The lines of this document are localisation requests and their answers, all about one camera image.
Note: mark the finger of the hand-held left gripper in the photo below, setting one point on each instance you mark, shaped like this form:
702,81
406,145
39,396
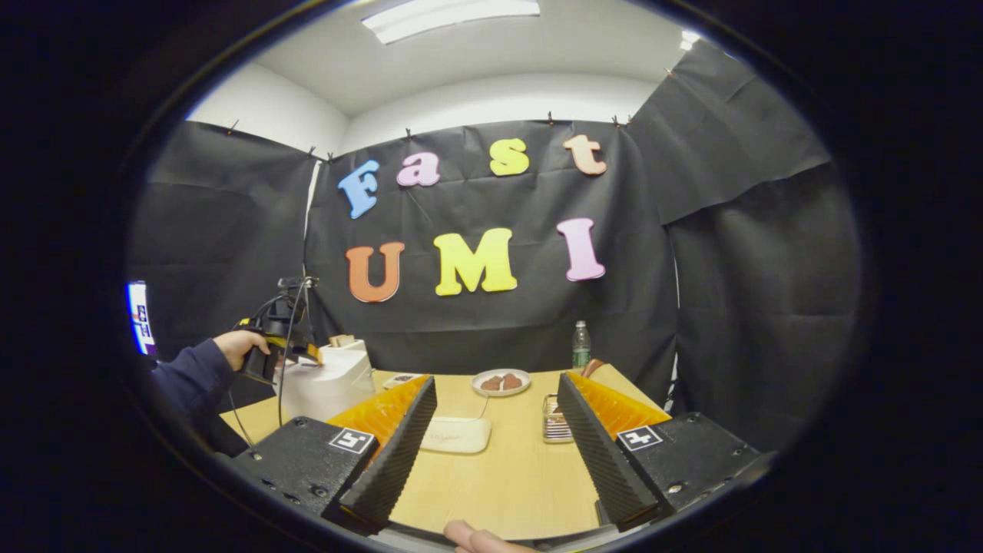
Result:
307,352

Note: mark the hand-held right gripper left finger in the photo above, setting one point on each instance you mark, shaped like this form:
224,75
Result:
395,461

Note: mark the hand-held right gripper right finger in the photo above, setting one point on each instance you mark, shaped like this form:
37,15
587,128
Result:
595,453

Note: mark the white rice cooker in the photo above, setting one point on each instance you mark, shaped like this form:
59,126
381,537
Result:
330,384

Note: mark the brown wooden spoon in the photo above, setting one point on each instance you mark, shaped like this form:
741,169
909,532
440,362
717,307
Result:
591,369

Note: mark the white toaster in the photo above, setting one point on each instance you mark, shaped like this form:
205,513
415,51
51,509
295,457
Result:
352,349

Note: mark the green label water bottle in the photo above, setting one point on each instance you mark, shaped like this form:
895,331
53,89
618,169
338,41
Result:
581,353

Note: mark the brown meat piece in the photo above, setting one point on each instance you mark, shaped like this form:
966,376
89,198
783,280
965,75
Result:
511,381
491,383

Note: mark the white round plate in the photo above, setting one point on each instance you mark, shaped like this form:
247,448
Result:
499,393

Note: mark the blue and white banner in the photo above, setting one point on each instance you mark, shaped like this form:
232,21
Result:
140,315

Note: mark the long ceiling light panel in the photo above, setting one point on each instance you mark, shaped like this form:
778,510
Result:
453,14

